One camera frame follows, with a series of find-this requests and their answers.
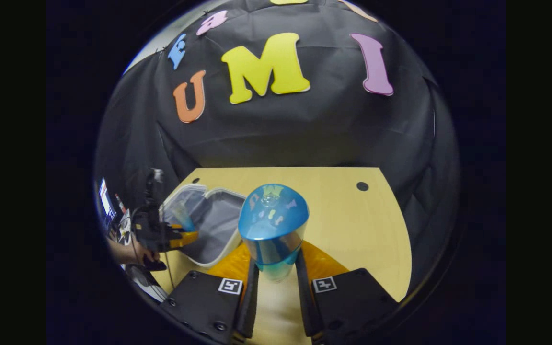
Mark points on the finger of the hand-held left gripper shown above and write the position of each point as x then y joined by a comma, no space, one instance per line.
185,238
176,226

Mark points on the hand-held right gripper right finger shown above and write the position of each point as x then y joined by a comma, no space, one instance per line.
304,306

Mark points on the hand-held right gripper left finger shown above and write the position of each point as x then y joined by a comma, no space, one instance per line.
249,306

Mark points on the blue and white tube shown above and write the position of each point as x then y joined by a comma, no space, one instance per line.
184,218

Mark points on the white suitcase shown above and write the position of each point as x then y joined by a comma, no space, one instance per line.
218,225

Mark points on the blue clear bottle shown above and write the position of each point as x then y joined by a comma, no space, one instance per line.
271,225

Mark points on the computer monitor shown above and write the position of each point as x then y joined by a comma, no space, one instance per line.
106,203

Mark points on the black backdrop cloth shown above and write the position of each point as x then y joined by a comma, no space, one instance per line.
276,129

